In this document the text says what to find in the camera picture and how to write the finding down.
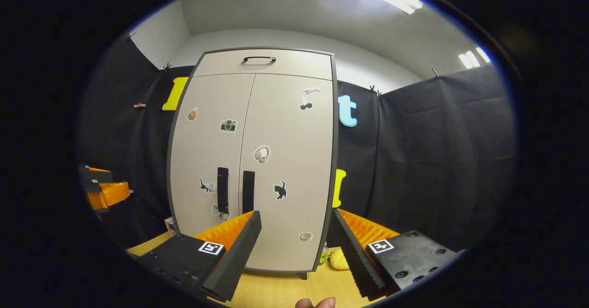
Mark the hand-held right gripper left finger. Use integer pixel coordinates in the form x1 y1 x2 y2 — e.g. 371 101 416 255
137 210 263 303

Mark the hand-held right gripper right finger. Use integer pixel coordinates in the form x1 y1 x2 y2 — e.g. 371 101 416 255
332 208 462 299

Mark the grey double-door shoe cabinet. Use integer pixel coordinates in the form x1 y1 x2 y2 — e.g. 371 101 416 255
167 46 340 279

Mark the cabinet door with camera sticker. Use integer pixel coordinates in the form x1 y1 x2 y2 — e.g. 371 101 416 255
169 73 256 242

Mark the cabinet door with headphones sticker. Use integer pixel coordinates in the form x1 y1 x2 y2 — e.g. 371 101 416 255
238 74 334 272

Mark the yellow lumpy object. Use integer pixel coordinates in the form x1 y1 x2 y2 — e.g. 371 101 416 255
329 249 351 271

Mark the black backdrop cloth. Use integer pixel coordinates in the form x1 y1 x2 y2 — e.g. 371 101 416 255
78 34 518 253

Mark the small ceiling light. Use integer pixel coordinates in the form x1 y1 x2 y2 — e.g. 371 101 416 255
458 46 492 69

